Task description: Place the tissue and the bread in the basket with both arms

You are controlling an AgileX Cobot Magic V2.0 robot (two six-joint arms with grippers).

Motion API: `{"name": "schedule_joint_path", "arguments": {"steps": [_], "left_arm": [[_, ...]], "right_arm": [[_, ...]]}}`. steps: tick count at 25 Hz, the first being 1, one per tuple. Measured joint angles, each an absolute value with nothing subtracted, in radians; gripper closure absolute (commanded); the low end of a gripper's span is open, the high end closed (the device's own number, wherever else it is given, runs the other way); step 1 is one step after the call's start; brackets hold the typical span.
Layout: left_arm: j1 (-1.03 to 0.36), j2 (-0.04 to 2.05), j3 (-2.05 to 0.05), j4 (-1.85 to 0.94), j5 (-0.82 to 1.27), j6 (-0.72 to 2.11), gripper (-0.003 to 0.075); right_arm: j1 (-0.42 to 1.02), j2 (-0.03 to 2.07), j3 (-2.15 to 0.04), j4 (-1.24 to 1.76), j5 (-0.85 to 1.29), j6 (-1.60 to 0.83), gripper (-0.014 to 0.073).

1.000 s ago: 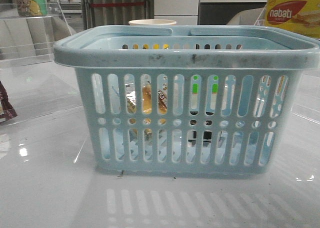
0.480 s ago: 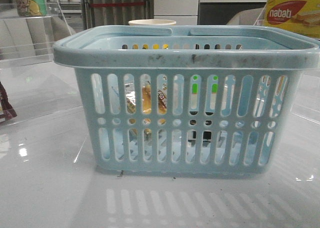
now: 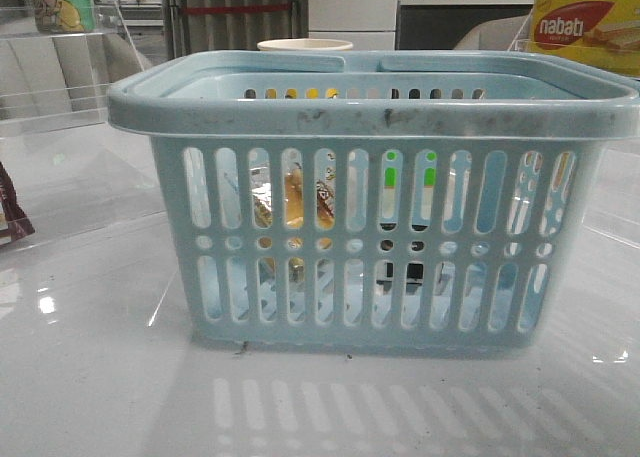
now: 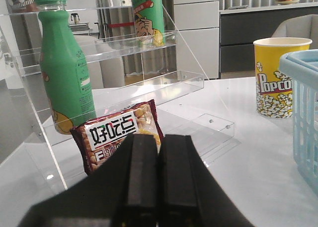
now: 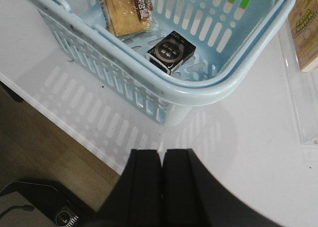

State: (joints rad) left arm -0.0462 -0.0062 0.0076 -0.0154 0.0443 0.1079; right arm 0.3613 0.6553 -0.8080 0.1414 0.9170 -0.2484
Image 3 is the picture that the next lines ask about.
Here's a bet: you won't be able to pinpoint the packaged yellow bread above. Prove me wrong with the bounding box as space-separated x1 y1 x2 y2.
250 164 335 283

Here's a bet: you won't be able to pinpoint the light blue plastic basket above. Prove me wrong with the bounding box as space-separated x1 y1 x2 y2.
107 51 639 351

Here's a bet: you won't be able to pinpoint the yellow popcorn paper cup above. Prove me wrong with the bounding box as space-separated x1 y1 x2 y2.
257 38 353 52

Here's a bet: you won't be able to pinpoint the white cabinet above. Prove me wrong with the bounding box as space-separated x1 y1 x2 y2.
307 0 399 50

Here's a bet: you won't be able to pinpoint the clear acrylic right stand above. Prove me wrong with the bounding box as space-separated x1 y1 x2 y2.
507 14 532 52

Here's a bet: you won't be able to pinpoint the maroon almond cracker packet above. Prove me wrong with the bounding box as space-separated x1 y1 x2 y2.
1 166 35 246

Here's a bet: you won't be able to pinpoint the clear acrylic display shelf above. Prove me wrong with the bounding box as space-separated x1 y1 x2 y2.
1 0 166 256

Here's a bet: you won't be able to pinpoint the green snack bag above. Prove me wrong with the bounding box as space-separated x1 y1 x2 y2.
32 0 95 33

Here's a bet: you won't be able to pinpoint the yellow nabati wafer box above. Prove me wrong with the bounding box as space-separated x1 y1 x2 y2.
526 0 639 77

